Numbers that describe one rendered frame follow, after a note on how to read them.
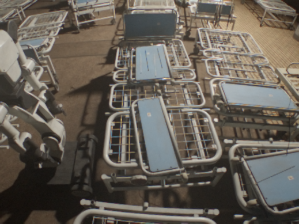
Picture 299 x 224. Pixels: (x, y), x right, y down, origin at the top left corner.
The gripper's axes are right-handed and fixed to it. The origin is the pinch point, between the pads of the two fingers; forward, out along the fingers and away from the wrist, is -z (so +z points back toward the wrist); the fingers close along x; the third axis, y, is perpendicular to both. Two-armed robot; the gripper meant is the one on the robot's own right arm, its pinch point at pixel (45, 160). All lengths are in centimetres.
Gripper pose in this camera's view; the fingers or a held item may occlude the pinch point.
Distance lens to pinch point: 145.6
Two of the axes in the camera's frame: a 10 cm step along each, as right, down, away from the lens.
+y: -0.8, -7.3, 6.8
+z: -2.0, -6.6, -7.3
